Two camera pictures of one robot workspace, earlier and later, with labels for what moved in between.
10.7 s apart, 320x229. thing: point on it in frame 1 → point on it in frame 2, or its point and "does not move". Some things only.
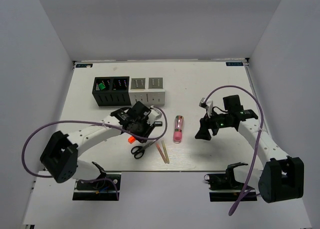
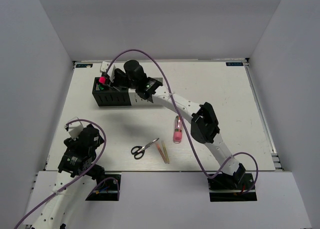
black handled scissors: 138,151 does not move
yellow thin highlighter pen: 165,152 does not move
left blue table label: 84,65 does not move
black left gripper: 149,128 → 71,143
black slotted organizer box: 111,91 does not move
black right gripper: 206,123 → 116,75
